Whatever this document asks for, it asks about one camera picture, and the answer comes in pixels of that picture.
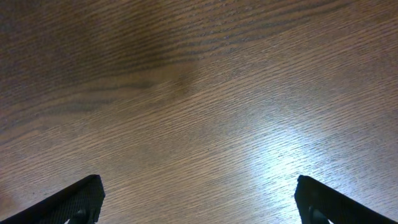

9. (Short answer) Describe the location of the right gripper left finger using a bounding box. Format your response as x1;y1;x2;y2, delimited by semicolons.
1;174;105;224

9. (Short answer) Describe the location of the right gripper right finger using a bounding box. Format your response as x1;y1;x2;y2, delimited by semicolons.
294;175;397;224

